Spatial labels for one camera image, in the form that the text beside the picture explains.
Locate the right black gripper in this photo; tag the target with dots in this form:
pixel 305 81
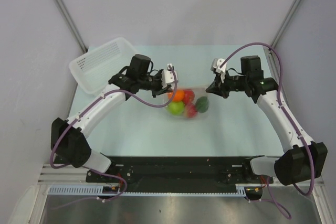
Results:
pixel 217 88

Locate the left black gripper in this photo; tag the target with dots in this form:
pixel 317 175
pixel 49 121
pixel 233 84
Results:
pixel 160 89

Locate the dark green lime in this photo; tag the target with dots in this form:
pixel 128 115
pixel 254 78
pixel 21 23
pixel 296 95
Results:
pixel 202 104

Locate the orange fruit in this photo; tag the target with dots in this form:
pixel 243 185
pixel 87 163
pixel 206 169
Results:
pixel 178 97

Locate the light green apple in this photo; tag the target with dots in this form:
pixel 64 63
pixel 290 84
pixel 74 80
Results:
pixel 176 108

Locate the red apple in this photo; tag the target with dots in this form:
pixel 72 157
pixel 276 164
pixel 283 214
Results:
pixel 190 111
pixel 189 96

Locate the clear dotted zip bag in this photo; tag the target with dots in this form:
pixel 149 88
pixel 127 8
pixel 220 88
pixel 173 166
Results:
pixel 199 92

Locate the white plastic basket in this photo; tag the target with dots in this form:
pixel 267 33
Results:
pixel 93 69

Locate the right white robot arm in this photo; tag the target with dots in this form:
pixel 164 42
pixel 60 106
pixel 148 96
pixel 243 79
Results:
pixel 303 158

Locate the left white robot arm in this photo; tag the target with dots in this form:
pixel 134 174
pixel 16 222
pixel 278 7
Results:
pixel 69 136

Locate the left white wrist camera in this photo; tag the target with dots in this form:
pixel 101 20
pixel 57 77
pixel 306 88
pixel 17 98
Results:
pixel 169 76

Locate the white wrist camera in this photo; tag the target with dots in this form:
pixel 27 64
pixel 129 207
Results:
pixel 169 76
pixel 219 68

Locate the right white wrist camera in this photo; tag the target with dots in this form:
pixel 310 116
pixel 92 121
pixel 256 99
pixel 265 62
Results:
pixel 219 68

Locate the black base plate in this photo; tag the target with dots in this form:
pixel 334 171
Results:
pixel 190 175

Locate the white slotted cable duct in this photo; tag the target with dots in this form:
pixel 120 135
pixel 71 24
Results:
pixel 81 190

